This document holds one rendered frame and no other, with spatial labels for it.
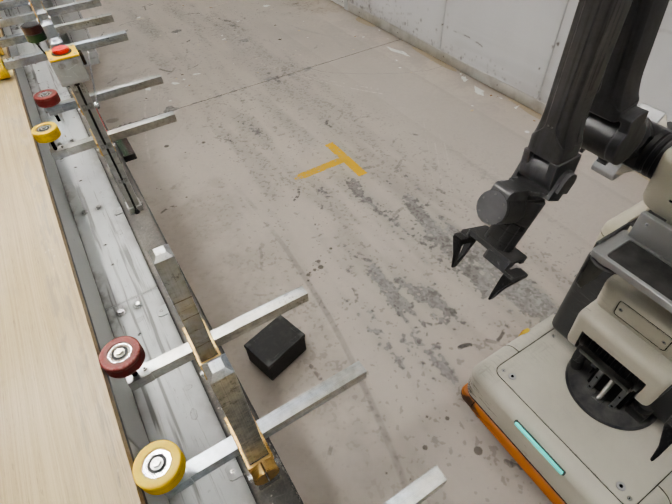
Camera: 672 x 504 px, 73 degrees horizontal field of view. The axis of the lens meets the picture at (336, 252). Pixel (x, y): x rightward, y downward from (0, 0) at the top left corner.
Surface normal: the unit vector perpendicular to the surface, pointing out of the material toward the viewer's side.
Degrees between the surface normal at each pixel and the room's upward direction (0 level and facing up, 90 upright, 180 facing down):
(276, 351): 0
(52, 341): 0
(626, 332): 8
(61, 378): 0
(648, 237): 90
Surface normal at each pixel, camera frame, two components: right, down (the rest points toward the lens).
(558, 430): -0.04, -0.68
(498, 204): -0.78, 0.07
